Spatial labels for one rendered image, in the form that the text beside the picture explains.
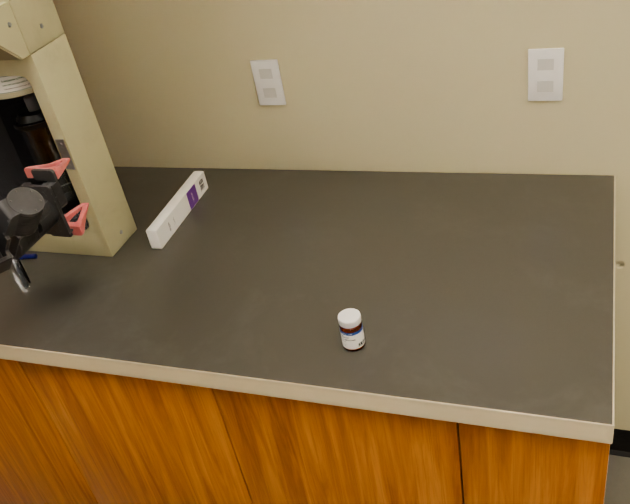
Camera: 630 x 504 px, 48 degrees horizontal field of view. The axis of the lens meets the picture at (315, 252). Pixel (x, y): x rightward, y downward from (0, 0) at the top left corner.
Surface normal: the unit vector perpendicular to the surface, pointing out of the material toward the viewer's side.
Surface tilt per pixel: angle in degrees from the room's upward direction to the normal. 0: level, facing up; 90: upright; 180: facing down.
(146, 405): 90
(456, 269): 0
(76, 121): 90
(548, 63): 90
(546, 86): 90
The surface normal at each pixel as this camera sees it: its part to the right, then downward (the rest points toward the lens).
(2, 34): 0.94, 0.06
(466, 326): -0.16, -0.81
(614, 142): -0.32, 0.59
